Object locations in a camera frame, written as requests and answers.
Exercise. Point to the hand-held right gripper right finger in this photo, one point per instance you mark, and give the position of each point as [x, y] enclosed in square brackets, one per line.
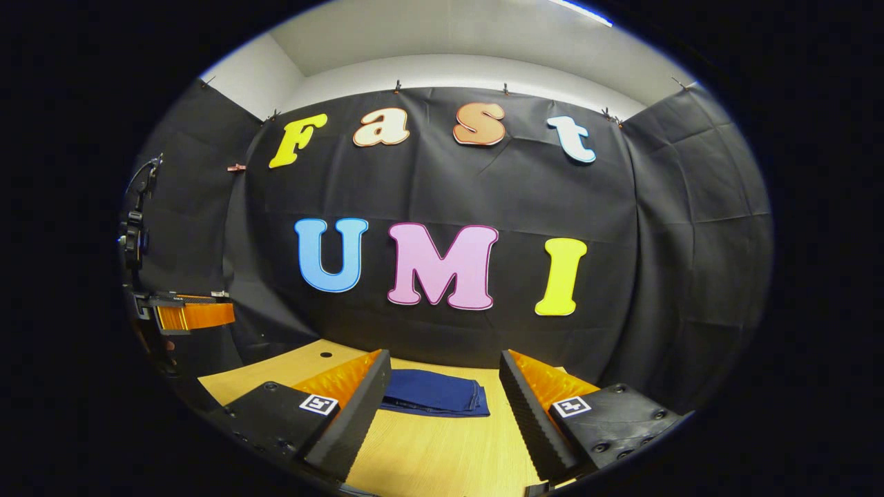
[532, 428]

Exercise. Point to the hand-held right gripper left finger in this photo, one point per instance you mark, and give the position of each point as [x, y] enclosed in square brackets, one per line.
[356, 428]

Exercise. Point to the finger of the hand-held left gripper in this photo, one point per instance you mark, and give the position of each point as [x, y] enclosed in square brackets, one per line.
[193, 299]
[200, 316]

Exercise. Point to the blue denim jeans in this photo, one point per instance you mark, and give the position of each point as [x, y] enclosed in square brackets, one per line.
[435, 392]

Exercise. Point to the black backdrop cloth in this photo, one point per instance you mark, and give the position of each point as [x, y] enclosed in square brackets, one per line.
[449, 186]

